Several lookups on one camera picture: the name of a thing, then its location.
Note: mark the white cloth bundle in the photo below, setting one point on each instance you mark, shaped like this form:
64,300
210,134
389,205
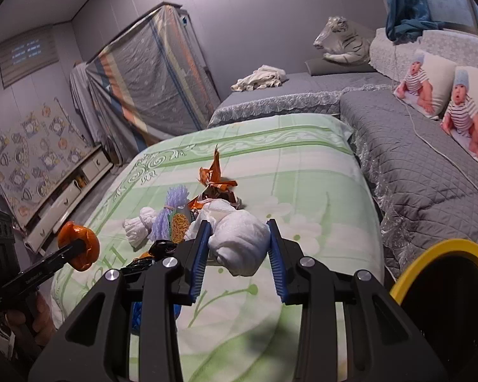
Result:
243,238

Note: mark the baby print pillow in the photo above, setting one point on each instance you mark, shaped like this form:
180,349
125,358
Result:
470,119
422,83

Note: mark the grey quilted sofa cover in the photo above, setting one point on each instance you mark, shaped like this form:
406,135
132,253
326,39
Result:
414,167

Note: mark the white tiger plush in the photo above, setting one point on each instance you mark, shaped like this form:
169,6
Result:
338,41

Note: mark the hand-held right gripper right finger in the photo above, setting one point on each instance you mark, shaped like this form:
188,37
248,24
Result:
275,264

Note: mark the black bin with yellow rim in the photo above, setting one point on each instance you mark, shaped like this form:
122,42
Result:
420,258

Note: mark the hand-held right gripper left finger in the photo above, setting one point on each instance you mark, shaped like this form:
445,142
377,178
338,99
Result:
199,264

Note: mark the dark brown wrapper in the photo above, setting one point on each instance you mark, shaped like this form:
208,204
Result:
219,199

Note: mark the orange torn ribbon wrapper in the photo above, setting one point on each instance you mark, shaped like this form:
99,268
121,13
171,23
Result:
213,177

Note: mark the grey bed cover with lace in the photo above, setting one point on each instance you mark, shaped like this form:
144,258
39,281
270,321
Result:
294,87

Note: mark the grey hanging cloth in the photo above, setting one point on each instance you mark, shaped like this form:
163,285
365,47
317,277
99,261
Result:
79,95

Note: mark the green patterned bedsheet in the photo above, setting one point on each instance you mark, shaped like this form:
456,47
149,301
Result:
302,191

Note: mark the cream crumpled cloth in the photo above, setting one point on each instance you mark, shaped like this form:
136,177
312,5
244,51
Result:
259,77

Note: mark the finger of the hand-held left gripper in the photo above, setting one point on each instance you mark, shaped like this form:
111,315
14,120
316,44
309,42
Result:
63,252

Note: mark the blue crumpled bag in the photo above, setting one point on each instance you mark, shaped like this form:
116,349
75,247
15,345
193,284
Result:
137,318

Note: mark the small white knotted tissue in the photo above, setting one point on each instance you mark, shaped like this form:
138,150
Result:
139,227

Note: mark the grey pillow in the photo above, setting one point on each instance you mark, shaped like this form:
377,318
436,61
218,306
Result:
342,68

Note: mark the person's left hand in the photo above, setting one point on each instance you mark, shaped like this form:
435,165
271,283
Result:
40,318

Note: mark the yellow mesh packet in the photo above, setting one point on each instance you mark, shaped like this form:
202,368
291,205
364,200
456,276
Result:
179,227

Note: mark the black crumpled wrapper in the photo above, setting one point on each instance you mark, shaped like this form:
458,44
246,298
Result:
161,246

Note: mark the purple yarn bundle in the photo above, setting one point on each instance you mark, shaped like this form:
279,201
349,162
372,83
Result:
169,211

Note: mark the window blind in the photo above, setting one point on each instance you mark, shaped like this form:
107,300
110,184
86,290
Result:
28,53

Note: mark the white low cabinet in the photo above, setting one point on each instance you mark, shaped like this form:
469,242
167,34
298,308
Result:
67,195

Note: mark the patterned play mat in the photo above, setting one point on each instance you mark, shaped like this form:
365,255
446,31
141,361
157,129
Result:
28,155

